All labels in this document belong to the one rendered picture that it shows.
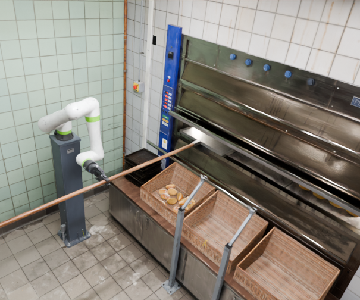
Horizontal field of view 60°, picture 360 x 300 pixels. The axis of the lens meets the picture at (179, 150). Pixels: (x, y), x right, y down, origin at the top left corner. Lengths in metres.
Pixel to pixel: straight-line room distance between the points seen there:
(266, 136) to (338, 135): 0.53
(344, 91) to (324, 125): 0.25
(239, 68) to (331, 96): 0.72
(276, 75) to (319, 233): 1.19
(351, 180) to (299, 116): 0.53
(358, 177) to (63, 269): 2.65
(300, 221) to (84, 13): 2.61
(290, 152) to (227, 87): 0.72
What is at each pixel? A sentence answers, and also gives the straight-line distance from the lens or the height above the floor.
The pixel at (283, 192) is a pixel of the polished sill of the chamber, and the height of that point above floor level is 1.17.
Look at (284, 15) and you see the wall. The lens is 2.31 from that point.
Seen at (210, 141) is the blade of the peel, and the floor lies 1.19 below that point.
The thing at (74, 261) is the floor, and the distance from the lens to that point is 3.43.
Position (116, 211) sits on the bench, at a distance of 3.56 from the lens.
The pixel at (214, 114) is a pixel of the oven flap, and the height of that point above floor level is 1.53.
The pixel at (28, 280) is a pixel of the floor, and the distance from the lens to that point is 3.38.
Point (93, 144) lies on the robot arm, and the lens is 2.61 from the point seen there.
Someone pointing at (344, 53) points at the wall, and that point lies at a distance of 2.15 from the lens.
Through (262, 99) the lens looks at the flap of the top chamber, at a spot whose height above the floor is 1.81.
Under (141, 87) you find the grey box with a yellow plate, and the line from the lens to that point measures 3.38.
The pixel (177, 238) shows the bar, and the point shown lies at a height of 0.64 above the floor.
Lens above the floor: 2.59
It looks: 30 degrees down
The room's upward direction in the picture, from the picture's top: 7 degrees clockwise
